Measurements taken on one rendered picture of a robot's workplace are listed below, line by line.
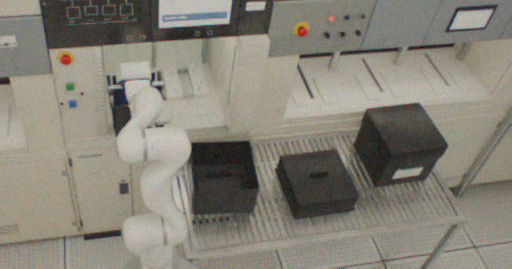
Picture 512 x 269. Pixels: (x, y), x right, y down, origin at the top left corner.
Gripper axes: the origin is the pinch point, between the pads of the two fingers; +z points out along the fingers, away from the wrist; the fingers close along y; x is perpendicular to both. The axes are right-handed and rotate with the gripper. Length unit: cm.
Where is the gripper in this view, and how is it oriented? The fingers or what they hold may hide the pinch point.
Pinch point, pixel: (135, 75)
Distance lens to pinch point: 229.3
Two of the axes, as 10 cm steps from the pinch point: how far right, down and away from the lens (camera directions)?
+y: 9.8, -1.0, 1.7
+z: -1.9, -7.3, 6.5
